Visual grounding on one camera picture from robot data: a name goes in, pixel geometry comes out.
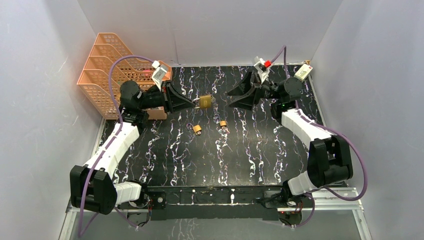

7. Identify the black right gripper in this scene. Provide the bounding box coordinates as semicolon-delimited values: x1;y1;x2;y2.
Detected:
225;69;282;112

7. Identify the large brass padlock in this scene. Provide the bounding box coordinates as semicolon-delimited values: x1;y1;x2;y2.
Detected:
193;94;216;109

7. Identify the small brass padlock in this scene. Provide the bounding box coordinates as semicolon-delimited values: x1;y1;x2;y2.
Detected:
186;123;202;136
215;115;229;133

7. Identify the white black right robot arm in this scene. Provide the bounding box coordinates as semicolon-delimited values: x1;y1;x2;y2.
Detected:
227;71;354;207

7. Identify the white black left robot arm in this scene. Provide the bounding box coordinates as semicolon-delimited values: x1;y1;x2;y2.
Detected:
70;80;196;215

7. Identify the white green small box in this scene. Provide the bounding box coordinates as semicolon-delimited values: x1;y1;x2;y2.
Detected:
294;63;313;81

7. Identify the orange plastic file rack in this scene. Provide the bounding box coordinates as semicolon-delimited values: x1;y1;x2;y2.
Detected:
77;32;155;120

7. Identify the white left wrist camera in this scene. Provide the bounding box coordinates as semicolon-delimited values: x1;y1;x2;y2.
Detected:
151;60;169;91

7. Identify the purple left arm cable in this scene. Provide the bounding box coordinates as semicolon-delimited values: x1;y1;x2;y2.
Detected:
77;55;157;238

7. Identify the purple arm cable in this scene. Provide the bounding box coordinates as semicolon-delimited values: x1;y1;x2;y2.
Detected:
77;55;157;238
269;44;369;229

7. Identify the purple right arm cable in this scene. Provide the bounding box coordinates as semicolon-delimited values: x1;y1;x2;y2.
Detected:
269;44;369;229

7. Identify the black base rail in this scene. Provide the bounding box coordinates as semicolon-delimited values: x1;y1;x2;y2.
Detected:
115;185;316;222

